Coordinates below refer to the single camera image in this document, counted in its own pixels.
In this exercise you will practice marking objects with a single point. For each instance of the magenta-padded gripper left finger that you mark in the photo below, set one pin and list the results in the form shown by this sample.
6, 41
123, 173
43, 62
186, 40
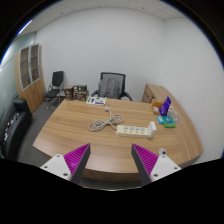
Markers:
76, 159

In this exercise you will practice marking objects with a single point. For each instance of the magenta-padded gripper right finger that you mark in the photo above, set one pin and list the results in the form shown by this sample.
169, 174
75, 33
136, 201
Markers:
148, 160

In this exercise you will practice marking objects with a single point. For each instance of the white charger block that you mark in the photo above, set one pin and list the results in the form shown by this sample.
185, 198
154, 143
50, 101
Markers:
152, 130

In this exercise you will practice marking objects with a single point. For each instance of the cream power strip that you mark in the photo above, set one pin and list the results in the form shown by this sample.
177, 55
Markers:
131, 131

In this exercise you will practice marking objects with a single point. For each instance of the folded green towel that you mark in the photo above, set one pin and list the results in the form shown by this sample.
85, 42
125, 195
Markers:
170, 125

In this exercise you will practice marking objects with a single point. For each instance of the small blue packet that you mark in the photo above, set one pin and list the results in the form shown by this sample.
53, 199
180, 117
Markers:
160, 120

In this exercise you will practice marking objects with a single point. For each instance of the teal flat box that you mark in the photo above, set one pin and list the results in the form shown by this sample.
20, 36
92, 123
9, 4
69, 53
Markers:
167, 119

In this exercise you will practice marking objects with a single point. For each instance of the small tan snack packet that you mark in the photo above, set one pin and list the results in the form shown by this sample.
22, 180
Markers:
156, 110

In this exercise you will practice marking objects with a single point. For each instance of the clear plastic bag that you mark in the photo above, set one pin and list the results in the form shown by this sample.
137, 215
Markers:
175, 113

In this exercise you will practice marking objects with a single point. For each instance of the purple standing pouch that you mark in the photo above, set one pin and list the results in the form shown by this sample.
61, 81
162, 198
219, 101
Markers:
165, 106

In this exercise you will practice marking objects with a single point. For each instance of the white printed leaflet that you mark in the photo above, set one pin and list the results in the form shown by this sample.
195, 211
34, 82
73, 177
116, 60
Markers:
96, 100

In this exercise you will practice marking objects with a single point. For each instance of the black sofa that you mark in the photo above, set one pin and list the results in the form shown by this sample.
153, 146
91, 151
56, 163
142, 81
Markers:
15, 130

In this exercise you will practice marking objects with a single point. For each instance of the wooden side cabinet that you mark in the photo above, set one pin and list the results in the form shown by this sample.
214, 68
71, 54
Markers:
151, 91

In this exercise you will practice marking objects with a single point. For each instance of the black mesh office chair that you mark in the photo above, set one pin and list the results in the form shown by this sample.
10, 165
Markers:
123, 95

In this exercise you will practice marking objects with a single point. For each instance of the grey backpack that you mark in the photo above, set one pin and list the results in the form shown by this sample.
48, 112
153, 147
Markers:
108, 88

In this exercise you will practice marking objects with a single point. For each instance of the wooden glass-door cabinet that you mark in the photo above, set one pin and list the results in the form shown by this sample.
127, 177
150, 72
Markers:
35, 91

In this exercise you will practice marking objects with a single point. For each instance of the black visitor chair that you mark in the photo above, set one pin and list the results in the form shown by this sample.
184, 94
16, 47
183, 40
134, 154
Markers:
57, 80

